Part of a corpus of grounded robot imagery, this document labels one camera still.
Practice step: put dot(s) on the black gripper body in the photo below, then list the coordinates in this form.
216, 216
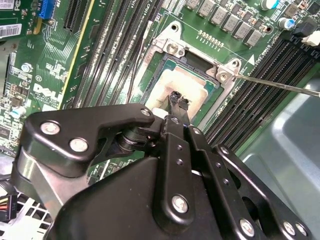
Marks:
112, 212

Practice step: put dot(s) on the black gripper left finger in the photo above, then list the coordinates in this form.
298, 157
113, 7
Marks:
105, 117

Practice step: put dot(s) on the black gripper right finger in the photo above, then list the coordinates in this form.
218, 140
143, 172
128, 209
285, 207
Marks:
220, 172

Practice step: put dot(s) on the silver topped CPU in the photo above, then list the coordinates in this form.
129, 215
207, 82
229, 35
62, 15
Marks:
180, 82

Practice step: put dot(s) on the thin metal locking lever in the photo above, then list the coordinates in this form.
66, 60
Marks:
149, 26
275, 84

